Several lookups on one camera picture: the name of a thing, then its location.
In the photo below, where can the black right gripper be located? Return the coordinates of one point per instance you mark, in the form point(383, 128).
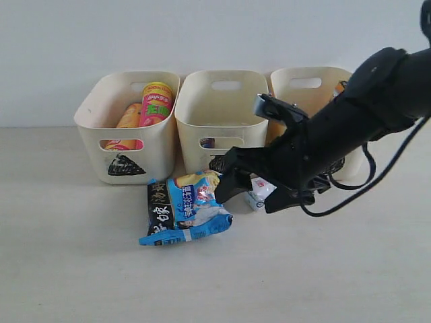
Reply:
point(294, 162)

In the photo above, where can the white blue milk carton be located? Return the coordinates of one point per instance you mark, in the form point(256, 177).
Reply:
point(261, 189)

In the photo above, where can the purple juice carton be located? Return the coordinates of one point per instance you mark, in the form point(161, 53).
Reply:
point(207, 142)

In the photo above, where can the blue noodle packet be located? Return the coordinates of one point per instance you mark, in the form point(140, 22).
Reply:
point(184, 209)

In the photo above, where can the pink chips can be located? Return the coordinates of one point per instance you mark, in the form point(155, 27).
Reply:
point(156, 105)

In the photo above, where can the orange noodle packet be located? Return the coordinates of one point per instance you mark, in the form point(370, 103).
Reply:
point(339, 88)

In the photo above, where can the yellow chips can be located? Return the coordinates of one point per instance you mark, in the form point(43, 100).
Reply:
point(130, 119)

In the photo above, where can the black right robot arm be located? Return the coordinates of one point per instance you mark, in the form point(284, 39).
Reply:
point(388, 93)

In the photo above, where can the cream bin with square mark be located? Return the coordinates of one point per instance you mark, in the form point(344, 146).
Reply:
point(218, 104)

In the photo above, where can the cream bin with circle mark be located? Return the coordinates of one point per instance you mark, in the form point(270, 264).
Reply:
point(311, 88)

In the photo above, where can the cream bin with triangle mark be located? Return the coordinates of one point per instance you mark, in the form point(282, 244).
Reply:
point(97, 119)

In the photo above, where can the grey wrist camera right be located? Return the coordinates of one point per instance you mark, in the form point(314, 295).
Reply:
point(271, 108)

